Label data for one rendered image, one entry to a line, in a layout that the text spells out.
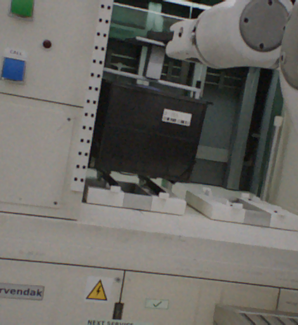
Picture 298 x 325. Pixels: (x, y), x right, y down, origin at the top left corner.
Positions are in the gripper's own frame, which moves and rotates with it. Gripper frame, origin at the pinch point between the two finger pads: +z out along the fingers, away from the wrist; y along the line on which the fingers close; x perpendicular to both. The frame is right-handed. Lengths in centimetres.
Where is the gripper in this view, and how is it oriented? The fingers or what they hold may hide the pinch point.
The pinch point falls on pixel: (187, 47)
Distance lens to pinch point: 100.0
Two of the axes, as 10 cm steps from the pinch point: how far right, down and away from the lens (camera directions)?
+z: -2.2, -1.1, 9.7
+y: 9.6, 1.5, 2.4
